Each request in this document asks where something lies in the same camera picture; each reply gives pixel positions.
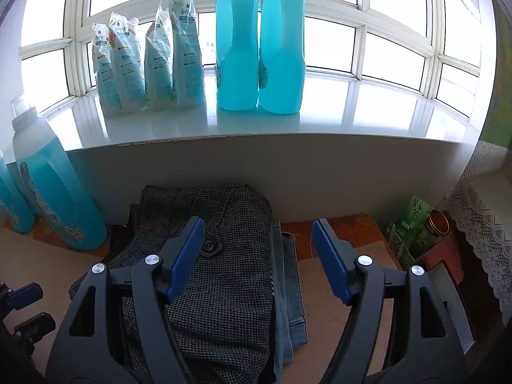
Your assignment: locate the blue detergent bottle far left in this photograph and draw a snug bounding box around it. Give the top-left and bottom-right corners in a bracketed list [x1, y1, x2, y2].
[0, 154, 35, 233]

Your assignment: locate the blue detergent bottle near pants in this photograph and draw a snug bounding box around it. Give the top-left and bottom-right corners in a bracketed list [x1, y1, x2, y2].
[11, 94, 107, 251]

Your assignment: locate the green tea box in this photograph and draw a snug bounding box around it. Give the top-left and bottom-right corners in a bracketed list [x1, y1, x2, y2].
[384, 196, 432, 269]

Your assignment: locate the round tin can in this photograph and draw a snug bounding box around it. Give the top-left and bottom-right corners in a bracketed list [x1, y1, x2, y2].
[415, 209, 450, 257]

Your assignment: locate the refill pouch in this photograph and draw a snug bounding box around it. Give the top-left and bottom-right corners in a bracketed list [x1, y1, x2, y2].
[144, 6, 173, 111]
[168, 0, 206, 108]
[92, 23, 122, 117]
[108, 12, 147, 115]

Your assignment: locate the blue bottle on windowsill right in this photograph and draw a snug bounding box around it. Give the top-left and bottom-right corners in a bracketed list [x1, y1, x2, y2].
[259, 0, 306, 115]

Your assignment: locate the blue bottle on windowsill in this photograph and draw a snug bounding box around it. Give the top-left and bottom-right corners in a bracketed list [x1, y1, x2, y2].
[259, 0, 306, 115]
[215, 0, 259, 111]

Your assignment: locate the blue bottle on windowsill left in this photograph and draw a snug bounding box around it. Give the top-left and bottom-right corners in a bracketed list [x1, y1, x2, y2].
[215, 0, 259, 111]

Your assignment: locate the white window frame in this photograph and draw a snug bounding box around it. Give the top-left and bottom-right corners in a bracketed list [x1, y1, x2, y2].
[20, 0, 484, 113]

